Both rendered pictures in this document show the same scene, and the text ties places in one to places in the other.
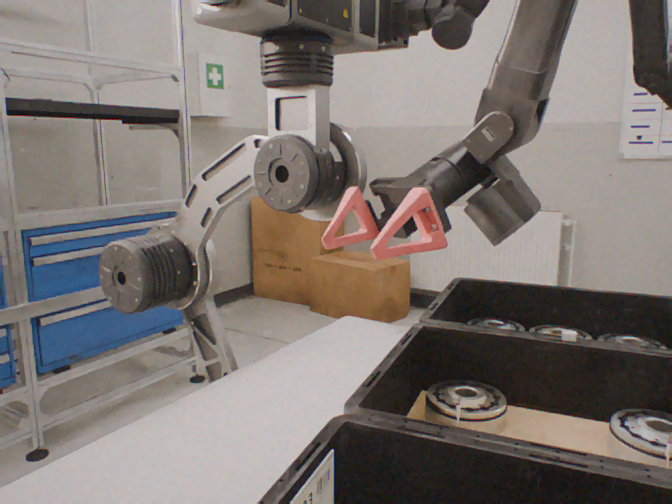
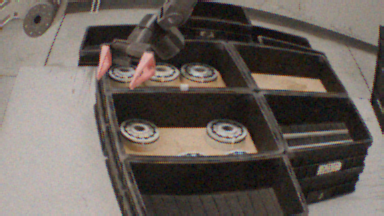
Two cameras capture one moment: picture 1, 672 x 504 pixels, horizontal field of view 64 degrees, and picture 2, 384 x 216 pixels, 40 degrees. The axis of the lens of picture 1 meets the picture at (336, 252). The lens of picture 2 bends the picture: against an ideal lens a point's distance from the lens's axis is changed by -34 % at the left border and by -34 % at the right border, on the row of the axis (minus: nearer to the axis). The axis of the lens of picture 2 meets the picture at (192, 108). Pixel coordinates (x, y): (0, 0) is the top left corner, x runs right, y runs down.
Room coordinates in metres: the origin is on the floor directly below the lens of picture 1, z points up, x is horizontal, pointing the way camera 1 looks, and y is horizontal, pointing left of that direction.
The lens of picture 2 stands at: (-0.62, 0.75, 1.84)
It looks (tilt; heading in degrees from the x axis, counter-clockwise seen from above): 30 degrees down; 320
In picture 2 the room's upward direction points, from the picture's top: 9 degrees clockwise
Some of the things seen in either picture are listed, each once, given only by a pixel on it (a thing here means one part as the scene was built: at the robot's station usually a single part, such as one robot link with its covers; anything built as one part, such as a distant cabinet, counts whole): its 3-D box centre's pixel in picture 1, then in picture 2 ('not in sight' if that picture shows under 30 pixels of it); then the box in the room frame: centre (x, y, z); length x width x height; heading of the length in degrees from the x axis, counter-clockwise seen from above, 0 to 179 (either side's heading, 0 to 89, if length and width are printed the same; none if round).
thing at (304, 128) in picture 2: not in sight; (320, 137); (0.39, -0.61, 0.87); 0.40 x 0.30 x 0.11; 67
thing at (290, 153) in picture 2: not in sight; (324, 122); (0.39, -0.61, 0.92); 0.40 x 0.30 x 0.02; 67
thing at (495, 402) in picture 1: (465, 397); (139, 130); (0.66, -0.17, 0.86); 0.10 x 0.10 x 0.01
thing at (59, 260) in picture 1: (115, 284); not in sight; (2.25, 0.95, 0.60); 0.72 x 0.03 x 0.56; 147
